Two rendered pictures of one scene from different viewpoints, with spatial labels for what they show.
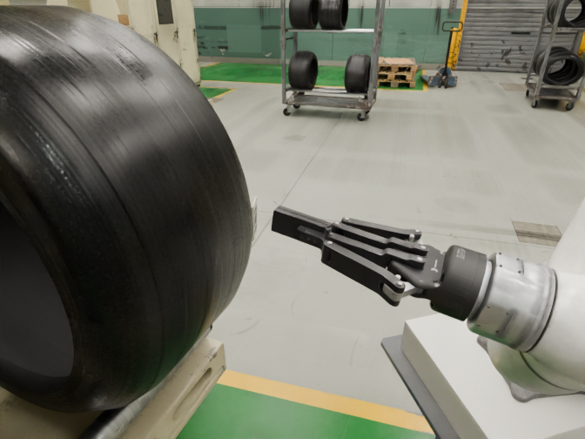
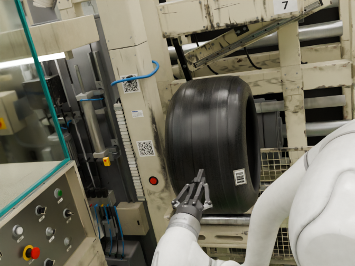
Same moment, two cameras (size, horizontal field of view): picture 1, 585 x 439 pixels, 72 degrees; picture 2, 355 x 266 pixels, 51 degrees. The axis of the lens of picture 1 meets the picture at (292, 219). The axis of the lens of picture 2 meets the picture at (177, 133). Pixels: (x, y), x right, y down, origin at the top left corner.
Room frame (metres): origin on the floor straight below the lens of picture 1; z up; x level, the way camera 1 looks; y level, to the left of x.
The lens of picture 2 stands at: (0.32, -1.09, 1.80)
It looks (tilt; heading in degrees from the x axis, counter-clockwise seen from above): 20 degrees down; 87
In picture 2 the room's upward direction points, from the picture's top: 11 degrees counter-clockwise
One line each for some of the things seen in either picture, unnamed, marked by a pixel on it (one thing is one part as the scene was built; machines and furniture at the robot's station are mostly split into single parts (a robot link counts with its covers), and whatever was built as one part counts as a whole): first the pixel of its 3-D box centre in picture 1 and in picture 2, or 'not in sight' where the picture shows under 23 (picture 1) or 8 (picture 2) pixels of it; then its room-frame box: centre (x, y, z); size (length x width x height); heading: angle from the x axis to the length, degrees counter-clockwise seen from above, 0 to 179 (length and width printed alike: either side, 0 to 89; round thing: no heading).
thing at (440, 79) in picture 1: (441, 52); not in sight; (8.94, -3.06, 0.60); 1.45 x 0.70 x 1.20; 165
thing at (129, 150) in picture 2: not in sight; (132, 152); (0.19, 0.47, 1.19); 0.05 x 0.04 x 0.48; 66
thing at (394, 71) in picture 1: (395, 71); not in sight; (9.03, -2.18, 0.22); 1.27 x 0.90 x 0.44; 165
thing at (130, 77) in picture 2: not in sight; (134, 73); (0.28, 0.46, 1.54); 0.19 x 0.19 x 0.06; 66
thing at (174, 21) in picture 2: not in sight; (231, 8); (0.75, 0.60, 1.71); 0.61 x 0.25 x 0.15; 156
